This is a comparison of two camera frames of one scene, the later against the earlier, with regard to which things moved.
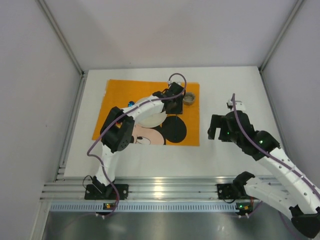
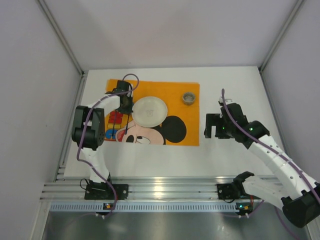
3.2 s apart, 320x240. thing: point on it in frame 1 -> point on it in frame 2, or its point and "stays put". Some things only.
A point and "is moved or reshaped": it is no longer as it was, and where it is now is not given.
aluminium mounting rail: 73,189 stays put
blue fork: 176,126 is moved or reshaped
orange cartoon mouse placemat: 179,129 stays put
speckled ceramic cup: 189,98 stays put
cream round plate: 151,121 stays put
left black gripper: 174,107 -> 126,110
